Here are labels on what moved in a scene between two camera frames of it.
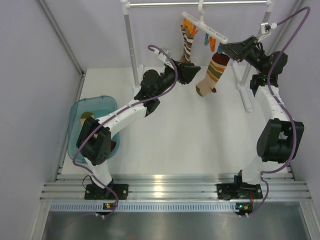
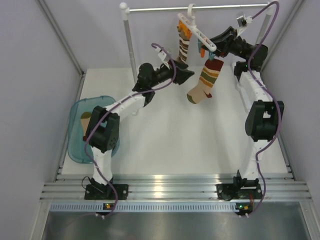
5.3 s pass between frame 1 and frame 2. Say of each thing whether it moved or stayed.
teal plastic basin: stayed
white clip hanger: moved
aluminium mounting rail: stayed
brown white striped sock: moved
